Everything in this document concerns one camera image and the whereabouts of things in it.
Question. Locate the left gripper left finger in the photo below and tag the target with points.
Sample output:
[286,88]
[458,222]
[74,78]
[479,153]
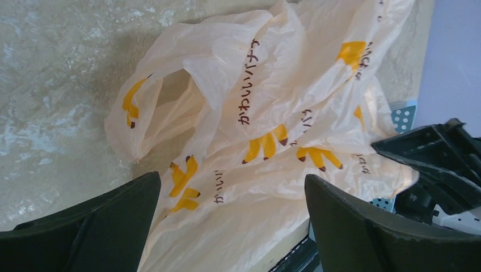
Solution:
[105,233]

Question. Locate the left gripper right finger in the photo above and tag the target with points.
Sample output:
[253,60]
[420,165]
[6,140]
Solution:
[353,235]

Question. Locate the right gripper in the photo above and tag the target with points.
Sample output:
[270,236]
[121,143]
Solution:
[447,158]

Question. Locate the orange banana print plastic bag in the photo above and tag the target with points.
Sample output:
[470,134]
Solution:
[271,96]

